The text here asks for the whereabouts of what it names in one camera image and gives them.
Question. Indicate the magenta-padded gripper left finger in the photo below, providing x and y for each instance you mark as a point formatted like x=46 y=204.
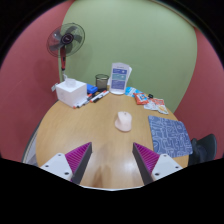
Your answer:
x=56 y=164

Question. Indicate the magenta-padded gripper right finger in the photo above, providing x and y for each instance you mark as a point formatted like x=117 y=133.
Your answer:
x=165 y=165

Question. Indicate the pale pink computer mouse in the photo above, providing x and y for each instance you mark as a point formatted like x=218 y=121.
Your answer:
x=123 y=122

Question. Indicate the blue-grey patterned mouse pad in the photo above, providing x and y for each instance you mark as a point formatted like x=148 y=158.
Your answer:
x=170 y=135

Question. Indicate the black chair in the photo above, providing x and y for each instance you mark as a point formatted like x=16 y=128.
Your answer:
x=204 y=148

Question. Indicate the white snack packet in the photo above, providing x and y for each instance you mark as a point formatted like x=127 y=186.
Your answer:
x=150 y=104

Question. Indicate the white-bodied marker pen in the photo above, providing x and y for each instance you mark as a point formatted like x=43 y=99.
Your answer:
x=80 y=103

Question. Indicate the white tissue box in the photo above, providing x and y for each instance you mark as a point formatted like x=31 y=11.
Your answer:
x=70 y=94

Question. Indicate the red marker pen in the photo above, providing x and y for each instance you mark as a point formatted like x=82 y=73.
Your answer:
x=93 y=97

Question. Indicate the blue snack packet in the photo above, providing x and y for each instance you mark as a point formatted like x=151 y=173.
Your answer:
x=131 y=91

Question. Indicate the black marker pen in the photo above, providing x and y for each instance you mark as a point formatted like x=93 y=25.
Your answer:
x=101 y=96

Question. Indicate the small blue box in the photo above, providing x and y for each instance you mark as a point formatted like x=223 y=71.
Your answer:
x=92 y=89

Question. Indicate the dark mesh pen cup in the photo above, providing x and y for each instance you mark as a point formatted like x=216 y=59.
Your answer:
x=102 y=82

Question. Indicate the clear stand with blue leaflet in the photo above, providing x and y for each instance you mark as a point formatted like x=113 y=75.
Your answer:
x=119 y=79

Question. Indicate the black and red standing fan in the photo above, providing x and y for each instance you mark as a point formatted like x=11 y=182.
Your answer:
x=66 y=39

